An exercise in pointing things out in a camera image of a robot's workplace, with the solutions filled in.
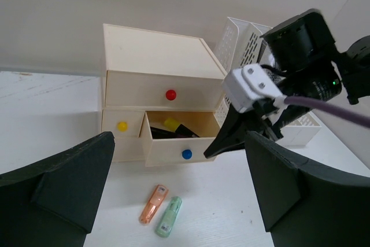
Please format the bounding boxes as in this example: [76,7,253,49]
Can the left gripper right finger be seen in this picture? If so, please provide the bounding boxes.
[245,131,369,246]

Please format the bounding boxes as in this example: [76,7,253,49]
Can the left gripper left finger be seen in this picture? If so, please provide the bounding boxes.
[1,132,115,246]

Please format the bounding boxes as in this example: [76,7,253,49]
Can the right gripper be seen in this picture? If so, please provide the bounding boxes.
[203,67,342,159]

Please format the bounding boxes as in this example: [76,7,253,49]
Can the yellow highlighter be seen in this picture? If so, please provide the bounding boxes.
[164,118,199,138]

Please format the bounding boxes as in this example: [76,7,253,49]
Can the beige wooden drawer cabinet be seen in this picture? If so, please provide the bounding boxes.
[99,24,226,167]

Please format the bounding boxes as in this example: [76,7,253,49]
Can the orange clip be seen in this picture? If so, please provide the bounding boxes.
[139,185,168,224]

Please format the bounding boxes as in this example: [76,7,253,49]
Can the mint green clip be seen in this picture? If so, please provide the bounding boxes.
[155,196,182,238]

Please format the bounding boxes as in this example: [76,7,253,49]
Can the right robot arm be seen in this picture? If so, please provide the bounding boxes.
[204,9,369,158]

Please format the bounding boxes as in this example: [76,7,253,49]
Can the white file organizer rack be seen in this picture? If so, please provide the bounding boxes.
[213,17,321,148]

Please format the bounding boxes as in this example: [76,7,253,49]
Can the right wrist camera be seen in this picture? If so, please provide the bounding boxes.
[222,64,286,113]

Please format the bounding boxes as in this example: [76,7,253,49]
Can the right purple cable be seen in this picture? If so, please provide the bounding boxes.
[283,96,370,128]

